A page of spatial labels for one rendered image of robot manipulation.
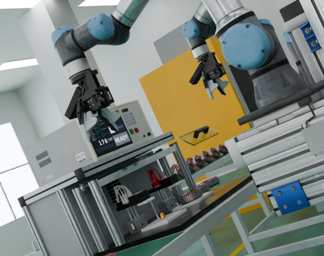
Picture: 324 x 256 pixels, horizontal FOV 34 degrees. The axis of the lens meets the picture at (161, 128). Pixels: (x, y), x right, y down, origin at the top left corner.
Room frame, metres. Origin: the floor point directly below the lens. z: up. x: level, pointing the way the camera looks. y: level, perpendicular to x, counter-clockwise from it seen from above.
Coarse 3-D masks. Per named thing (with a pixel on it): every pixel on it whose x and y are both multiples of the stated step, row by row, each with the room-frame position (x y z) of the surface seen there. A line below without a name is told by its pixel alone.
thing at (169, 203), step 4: (164, 200) 2.47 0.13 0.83; (168, 200) 2.46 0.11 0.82; (172, 200) 2.48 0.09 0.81; (160, 204) 2.45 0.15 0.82; (164, 204) 2.44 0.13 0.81; (168, 204) 2.45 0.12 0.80; (172, 204) 2.47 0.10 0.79; (160, 208) 2.45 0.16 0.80; (164, 208) 2.44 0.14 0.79; (168, 208) 2.44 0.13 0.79; (172, 208) 2.46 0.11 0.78; (164, 212) 2.45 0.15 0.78
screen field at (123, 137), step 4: (124, 132) 2.40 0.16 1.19; (112, 136) 2.33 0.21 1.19; (116, 136) 2.35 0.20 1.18; (120, 136) 2.36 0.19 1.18; (124, 136) 2.39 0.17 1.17; (128, 136) 2.41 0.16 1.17; (116, 140) 2.34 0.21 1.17; (120, 140) 2.36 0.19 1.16; (124, 140) 2.38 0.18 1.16; (128, 140) 2.40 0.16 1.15; (116, 144) 2.33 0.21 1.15; (120, 144) 2.35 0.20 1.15
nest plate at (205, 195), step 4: (208, 192) 2.41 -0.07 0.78; (212, 192) 2.40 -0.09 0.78; (204, 196) 2.34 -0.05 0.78; (196, 200) 2.30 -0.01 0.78; (200, 200) 2.31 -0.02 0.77; (180, 204) 2.43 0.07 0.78; (184, 204) 2.36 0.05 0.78; (188, 204) 2.32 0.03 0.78; (192, 204) 2.31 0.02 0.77; (176, 208) 2.36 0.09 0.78; (180, 208) 2.35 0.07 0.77
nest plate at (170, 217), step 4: (176, 212) 2.20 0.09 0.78; (180, 212) 2.17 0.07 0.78; (168, 216) 2.19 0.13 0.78; (172, 216) 2.13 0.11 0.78; (176, 216) 2.14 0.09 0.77; (156, 220) 2.23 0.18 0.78; (160, 220) 2.18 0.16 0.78; (164, 220) 2.12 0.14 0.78; (168, 220) 2.10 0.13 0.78; (152, 224) 2.18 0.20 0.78; (156, 224) 2.13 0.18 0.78; (160, 224) 2.11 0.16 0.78; (164, 224) 2.10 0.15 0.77; (144, 228) 2.16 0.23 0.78; (148, 228) 2.15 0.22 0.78; (152, 228) 2.14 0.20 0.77
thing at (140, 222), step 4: (140, 216) 2.27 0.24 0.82; (144, 216) 2.29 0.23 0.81; (132, 220) 2.24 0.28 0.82; (136, 220) 2.24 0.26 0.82; (140, 220) 2.26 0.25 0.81; (144, 220) 2.28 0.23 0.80; (128, 224) 2.26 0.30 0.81; (136, 224) 2.24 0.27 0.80; (140, 224) 2.26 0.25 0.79; (144, 224) 2.28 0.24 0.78; (148, 224) 2.29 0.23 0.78; (136, 228) 2.24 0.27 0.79; (140, 228) 2.25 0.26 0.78; (132, 232) 2.26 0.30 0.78; (136, 232) 2.24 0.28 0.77
